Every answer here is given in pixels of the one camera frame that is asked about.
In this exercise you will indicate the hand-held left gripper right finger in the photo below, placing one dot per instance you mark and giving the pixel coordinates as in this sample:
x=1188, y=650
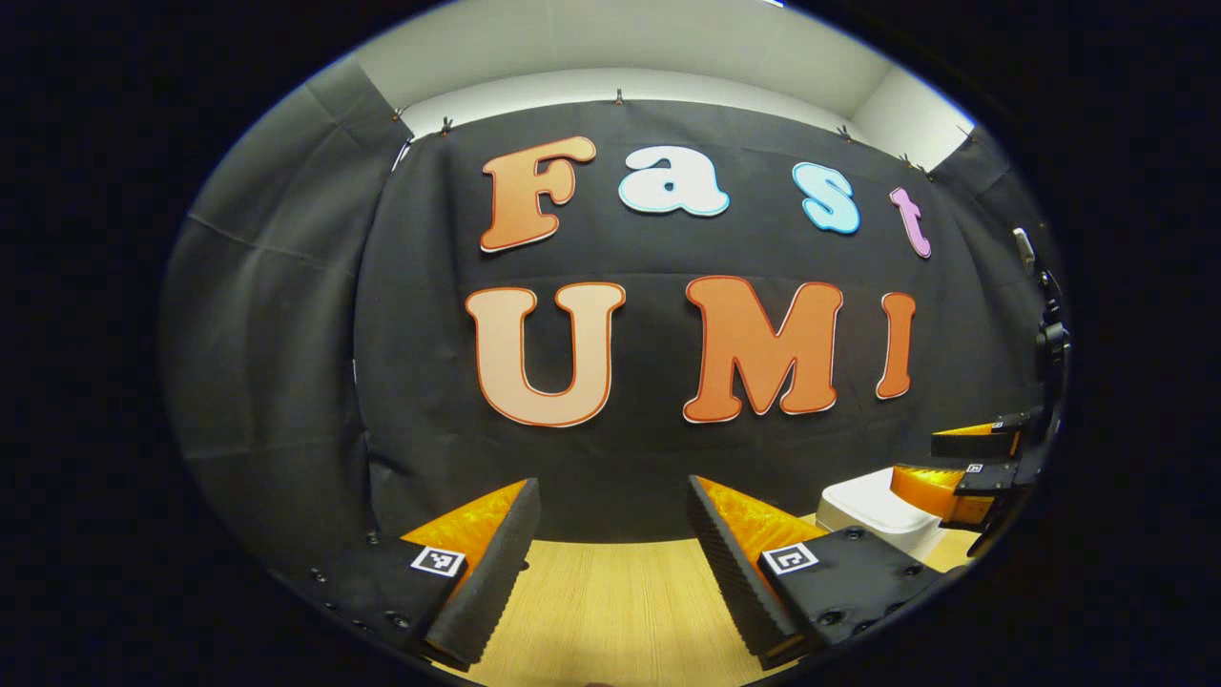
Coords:
x=734, y=572

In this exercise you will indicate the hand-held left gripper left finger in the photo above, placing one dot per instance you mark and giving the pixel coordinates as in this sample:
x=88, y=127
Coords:
x=496, y=563

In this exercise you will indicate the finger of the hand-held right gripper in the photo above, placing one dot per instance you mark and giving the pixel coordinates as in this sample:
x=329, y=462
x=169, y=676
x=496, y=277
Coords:
x=987, y=482
x=973, y=444

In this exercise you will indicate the white desktop garbage bin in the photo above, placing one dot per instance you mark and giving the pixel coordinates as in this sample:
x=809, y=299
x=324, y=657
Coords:
x=863, y=510

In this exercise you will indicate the wooden desktop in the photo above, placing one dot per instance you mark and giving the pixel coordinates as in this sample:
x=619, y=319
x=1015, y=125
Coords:
x=610, y=611

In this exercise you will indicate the black backdrop cloth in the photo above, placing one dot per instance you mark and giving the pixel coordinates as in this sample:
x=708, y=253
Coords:
x=630, y=448

